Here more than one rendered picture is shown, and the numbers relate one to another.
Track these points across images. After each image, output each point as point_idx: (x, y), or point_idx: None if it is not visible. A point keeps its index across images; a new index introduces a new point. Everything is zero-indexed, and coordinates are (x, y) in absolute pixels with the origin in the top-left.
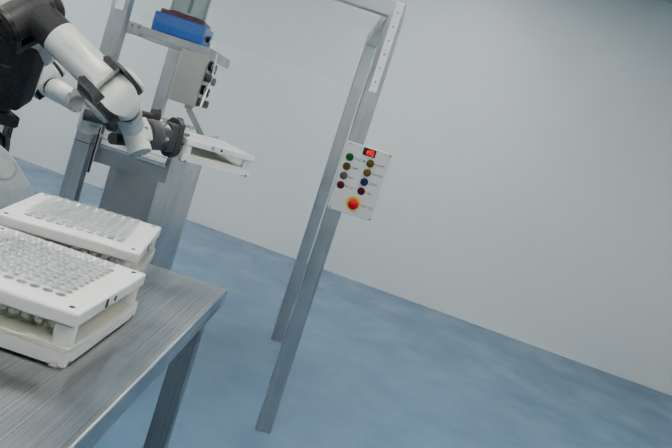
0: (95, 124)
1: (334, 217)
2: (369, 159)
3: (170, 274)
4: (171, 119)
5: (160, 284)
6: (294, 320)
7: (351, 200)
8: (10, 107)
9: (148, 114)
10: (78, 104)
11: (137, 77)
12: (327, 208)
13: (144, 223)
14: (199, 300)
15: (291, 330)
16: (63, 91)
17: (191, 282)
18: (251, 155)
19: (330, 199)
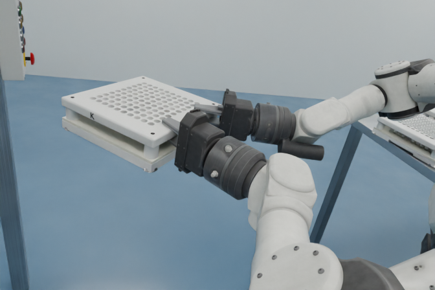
0: None
1: (4, 87)
2: (19, 2)
3: (371, 125)
4: (236, 99)
5: None
6: (17, 199)
7: (33, 56)
8: None
9: (215, 126)
10: None
11: (395, 62)
12: (2, 83)
13: (388, 119)
14: (375, 116)
15: (19, 208)
16: (309, 237)
17: (365, 120)
18: (145, 76)
19: (22, 70)
